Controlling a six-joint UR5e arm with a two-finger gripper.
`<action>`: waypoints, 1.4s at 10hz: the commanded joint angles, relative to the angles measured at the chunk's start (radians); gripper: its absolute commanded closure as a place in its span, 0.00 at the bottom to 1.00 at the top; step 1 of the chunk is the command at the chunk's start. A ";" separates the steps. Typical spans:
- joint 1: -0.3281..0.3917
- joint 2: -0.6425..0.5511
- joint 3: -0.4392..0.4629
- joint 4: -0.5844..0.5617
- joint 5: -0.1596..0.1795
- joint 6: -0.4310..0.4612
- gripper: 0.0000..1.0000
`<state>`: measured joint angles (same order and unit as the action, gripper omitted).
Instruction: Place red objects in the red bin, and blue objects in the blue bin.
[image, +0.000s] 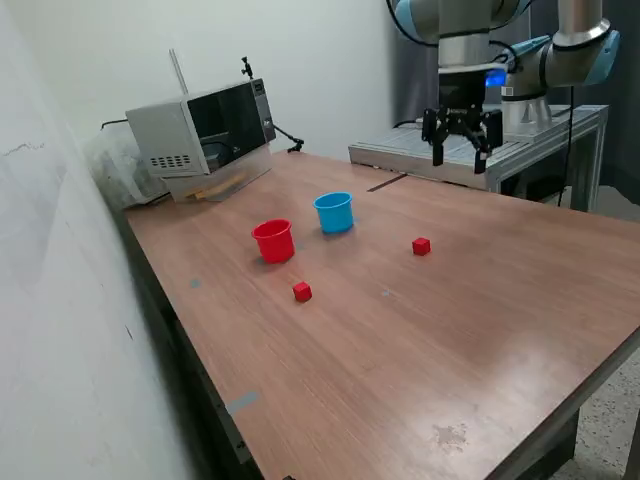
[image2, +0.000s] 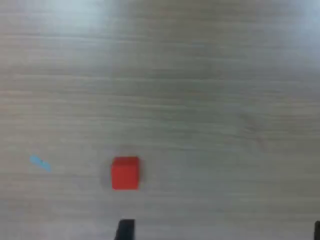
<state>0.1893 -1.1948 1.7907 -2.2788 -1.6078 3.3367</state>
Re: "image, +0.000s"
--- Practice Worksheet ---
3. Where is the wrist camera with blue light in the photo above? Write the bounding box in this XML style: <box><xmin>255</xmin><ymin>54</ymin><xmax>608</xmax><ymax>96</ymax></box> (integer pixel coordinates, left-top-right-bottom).
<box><xmin>483</xmin><ymin>62</ymin><xmax>511</xmax><ymax>91</ymax></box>

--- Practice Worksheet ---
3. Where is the red plastic cup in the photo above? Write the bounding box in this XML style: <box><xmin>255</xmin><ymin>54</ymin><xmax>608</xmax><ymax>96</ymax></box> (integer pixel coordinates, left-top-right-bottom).
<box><xmin>251</xmin><ymin>218</ymin><xmax>296</xmax><ymax>265</ymax></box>

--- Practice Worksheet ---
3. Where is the aluminium robot stand table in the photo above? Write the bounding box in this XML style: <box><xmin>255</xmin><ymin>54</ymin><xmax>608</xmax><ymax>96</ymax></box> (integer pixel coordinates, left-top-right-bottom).
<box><xmin>348</xmin><ymin>103</ymin><xmax>610</xmax><ymax>214</ymax></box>

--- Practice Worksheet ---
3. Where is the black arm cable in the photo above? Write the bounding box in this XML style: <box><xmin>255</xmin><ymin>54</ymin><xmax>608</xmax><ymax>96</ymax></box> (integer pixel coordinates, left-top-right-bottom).
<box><xmin>385</xmin><ymin>0</ymin><xmax>441</xmax><ymax>49</ymax></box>

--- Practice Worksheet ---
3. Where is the black hanging robot cable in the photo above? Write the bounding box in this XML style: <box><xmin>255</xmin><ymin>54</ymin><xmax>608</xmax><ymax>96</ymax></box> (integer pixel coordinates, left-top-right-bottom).
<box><xmin>554</xmin><ymin>84</ymin><xmax>579</xmax><ymax>207</ymax></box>

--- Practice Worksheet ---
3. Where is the dark grey curtain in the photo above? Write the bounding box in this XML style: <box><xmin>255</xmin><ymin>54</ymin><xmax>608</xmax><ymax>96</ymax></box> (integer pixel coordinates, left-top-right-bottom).
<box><xmin>389</xmin><ymin>0</ymin><xmax>640</xmax><ymax>206</ymax></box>

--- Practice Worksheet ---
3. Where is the thin white rod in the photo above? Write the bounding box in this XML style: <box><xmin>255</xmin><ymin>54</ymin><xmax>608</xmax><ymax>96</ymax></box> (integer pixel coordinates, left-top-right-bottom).
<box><xmin>168</xmin><ymin>48</ymin><xmax>190</xmax><ymax>97</ymax></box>

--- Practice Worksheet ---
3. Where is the grey metal edge bracket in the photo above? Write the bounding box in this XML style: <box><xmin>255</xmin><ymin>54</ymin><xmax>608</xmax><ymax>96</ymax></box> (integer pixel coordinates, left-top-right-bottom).
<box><xmin>217</xmin><ymin>399</ymin><xmax>251</xmax><ymax>464</ymax></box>

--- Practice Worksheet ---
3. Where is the crumpled clear plastic bag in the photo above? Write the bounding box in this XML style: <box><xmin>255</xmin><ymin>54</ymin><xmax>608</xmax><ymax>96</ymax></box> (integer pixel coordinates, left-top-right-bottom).
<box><xmin>84</xmin><ymin>127</ymin><xmax>171</xmax><ymax>211</ymax></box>

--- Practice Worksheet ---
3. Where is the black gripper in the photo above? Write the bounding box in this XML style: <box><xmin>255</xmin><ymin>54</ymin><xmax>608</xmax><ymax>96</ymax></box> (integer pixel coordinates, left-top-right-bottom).
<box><xmin>422</xmin><ymin>67</ymin><xmax>504</xmax><ymax>175</ymax></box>

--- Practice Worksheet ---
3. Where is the silver microwave oven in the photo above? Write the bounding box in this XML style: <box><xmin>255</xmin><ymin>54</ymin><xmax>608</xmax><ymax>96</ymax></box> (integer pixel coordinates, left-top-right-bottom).
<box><xmin>124</xmin><ymin>77</ymin><xmax>278</xmax><ymax>177</ymax></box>

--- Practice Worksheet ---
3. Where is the blue plastic cup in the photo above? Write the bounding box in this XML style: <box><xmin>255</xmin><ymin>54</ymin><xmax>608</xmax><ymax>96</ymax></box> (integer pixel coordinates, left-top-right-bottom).
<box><xmin>312</xmin><ymin>191</ymin><xmax>355</xmax><ymax>235</ymax></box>

